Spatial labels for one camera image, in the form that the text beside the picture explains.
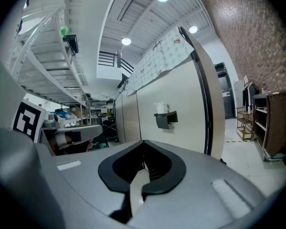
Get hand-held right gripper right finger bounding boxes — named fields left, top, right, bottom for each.
left=128, top=139, right=266, bottom=229

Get white metal shelving rack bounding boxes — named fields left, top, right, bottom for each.
left=10, top=5, right=91, bottom=107

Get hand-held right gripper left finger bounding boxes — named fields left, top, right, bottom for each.
left=34, top=139, right=146, bottom=225

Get small wooden trolley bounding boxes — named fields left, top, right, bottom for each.
left=235, top=105, right=255, bottom=142

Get dark hanging clothes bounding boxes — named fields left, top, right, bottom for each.
left=242, top=80, right=260, bottom=113

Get white toilet paper roll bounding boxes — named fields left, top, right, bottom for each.
left=153, top=101, right=170, bottom=114

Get cluttered storage shelf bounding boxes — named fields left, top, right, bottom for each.
left=85, top=96, right=116, bottom=128

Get black door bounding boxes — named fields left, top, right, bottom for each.
left=214, top=62, right=236, bottom=120

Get black stair railing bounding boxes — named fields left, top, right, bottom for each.
left=98, top=50, right=134, bottom=74

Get blue checked cartoon cloth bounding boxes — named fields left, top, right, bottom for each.
left=125, top=27, right=195, bottom=97

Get beige partition panel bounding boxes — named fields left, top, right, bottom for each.
left=122, top=93, right=138, bottom=144
left=136, top=27, right=226, bottom=163

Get black device box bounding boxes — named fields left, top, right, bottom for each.
left=62, top=34, right=80, bottom=55

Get black wall-mounted paper holder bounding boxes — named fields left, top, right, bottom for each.
left=153, top=110, right=179, bottom=130

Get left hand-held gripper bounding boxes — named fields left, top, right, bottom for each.
left=12, top=98, right=103, bottom=145

